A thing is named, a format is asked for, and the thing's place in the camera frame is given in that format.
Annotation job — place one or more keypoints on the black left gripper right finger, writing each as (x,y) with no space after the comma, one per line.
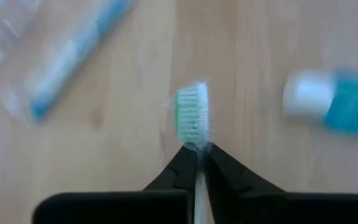
(228,177)

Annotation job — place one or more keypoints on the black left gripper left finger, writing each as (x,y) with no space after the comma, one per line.
(182,174)

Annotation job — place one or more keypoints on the green toothbrush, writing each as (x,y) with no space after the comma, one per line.
(193,115)

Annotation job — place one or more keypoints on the blue toothbrush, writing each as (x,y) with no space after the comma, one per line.
(73,49)

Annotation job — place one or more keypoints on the small blue mouthwash bottle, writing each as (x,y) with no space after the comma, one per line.
(353,105)

